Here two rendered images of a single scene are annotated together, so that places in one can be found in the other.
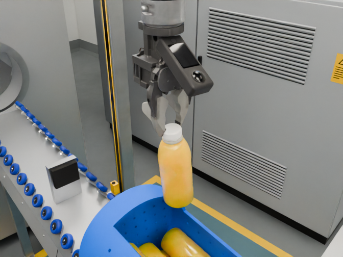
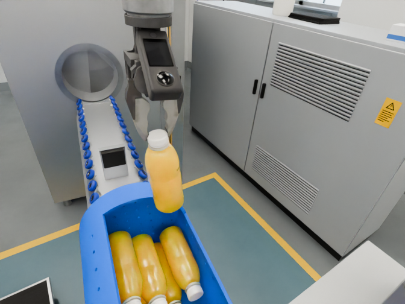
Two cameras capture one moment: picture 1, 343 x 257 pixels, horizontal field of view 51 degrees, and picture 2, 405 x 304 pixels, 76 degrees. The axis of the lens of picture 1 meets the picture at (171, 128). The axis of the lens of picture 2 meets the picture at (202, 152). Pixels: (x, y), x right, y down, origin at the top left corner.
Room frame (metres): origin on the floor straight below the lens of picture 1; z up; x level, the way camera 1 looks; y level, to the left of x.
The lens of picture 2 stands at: (0.21, -0.18, 1.69)
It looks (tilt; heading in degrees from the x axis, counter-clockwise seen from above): 35 degrees down; 12
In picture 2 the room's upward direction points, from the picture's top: 4 degrees clockwise
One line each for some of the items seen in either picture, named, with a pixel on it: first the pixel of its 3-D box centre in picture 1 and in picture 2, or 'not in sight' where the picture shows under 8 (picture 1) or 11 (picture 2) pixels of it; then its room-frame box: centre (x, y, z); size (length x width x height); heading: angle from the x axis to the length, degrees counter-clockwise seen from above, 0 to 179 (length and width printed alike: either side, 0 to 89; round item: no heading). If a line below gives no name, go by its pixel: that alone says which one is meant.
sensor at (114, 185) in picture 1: (108, 190); not in sight; (1.00, 0.23, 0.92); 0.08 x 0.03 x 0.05; 129
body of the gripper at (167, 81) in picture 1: (161, 56); (149, 54); (0.62, 0.02, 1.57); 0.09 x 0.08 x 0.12; 39
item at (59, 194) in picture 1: (65, 180); (114, 163); (0.96, 0.36, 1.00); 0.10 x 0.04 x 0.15; 129
